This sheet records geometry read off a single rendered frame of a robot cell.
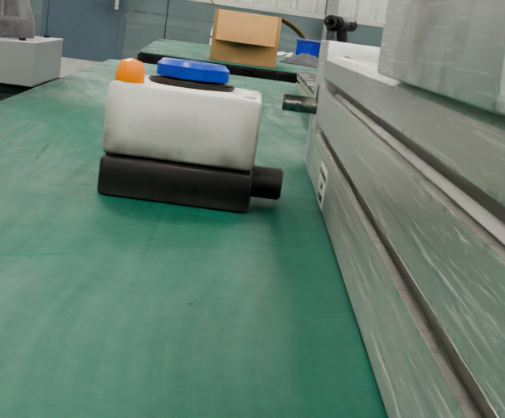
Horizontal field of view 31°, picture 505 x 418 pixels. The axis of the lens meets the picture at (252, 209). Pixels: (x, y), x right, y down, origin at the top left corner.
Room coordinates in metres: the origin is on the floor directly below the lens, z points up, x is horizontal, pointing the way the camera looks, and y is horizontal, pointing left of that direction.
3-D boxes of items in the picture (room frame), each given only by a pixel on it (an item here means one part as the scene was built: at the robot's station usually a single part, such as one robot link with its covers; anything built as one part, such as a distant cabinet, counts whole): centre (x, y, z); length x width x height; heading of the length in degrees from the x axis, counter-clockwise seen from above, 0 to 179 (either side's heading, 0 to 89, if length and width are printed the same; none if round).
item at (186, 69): (0.51, 0.04, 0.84); 0.04 x 0.04 x 0.02
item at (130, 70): (0.48, 0.07, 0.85); 0.02 x 0.02 x 0.01
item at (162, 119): (0.51, 0.03, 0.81); 0.10 x 0.08 x 0.06; 91
